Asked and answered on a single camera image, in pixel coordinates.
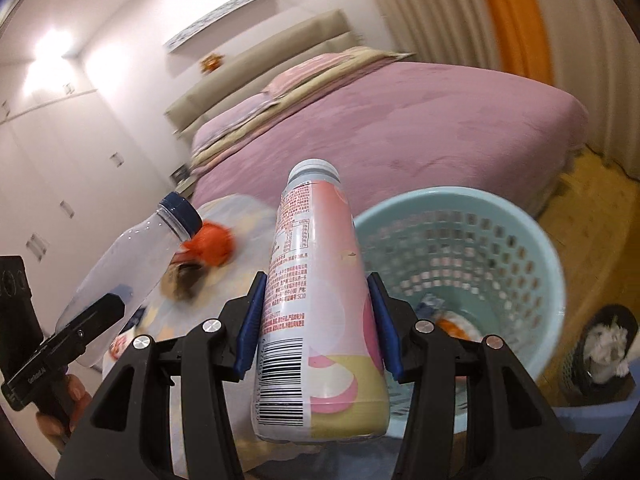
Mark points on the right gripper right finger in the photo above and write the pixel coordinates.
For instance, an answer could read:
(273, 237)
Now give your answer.
(511, 433)

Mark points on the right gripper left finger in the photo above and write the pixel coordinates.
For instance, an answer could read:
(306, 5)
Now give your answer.
(125, 432)

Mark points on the clear bottle blue cap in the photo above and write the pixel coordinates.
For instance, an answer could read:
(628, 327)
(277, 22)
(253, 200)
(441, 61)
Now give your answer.
(132, 267)

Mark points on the pink drink bottle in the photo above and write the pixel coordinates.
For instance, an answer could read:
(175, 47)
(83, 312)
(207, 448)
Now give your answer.
(319, 370)

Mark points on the left hand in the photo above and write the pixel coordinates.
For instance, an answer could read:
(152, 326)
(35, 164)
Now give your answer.
(63, 412)

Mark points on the white red snack bag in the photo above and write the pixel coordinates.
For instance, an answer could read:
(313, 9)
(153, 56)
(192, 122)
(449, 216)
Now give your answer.
(118, 347)

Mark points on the light blue stool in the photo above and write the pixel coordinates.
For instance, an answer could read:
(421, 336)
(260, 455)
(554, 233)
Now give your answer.
(606, 421)

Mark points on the black mesh waste bin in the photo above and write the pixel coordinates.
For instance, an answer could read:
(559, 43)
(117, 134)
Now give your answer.
(595, 370)

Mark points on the patterned round tablecloth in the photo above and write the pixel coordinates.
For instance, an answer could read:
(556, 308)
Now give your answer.
(165, 316)

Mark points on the white wardrobe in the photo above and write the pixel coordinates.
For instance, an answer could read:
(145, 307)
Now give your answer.
(72, 179)

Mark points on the orange crumpled bag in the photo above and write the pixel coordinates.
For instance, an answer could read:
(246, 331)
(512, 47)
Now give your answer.
(213, 244)

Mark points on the grey nightstand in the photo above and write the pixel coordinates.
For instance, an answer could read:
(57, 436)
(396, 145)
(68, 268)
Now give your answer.
(186, 187)

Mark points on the purple pillow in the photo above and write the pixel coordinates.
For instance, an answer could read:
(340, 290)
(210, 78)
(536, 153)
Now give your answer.
(230, 120)

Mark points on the bed with purple cover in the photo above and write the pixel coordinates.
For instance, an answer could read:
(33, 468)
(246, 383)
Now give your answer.
(414, 125)

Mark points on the orange plush toy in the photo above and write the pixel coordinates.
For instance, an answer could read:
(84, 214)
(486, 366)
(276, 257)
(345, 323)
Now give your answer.
(211, 62)

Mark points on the pink pillow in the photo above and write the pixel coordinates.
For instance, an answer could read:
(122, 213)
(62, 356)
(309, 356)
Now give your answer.
(299, 74)

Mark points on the orange curtain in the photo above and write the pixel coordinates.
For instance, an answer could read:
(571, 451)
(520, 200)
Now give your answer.
(522, 39)

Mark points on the beige folded quilt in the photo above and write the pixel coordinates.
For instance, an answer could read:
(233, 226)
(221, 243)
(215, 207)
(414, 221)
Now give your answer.
(366, 60)

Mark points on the beige curtain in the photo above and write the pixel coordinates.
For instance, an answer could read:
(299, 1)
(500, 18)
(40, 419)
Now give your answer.
(595, 57)

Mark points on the beige padded headboard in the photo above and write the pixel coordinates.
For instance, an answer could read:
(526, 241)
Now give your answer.
(250, 71)

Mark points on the black picture frame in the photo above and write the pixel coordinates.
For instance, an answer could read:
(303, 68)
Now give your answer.
(180, 174)

